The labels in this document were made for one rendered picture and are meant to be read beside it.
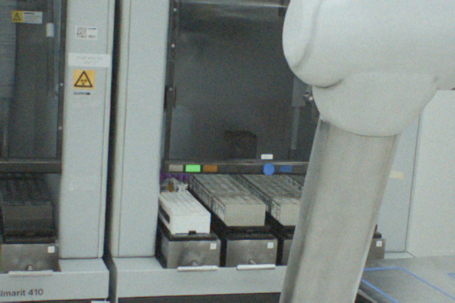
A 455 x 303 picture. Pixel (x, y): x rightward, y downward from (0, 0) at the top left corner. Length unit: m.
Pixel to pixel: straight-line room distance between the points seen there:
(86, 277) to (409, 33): 1.45
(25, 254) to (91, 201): 0.22
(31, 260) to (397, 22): 1.45
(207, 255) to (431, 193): 1.77
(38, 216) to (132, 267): 0.26
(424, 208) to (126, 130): 1.91
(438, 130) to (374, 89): 2.89
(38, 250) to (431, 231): 2.14
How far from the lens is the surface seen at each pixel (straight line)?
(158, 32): 2.33
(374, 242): 2.53
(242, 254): 2.41
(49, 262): 2.31
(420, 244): 4.03
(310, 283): 1.25
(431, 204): 4.00
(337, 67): 1.04
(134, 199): 2.39
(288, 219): 2.50
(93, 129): 2.33
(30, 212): 2.35
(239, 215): 2.45
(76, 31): 2.30
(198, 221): 2.39
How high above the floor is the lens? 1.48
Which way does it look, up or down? 11 degrees down
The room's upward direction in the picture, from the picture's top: 4 degrees clockwise
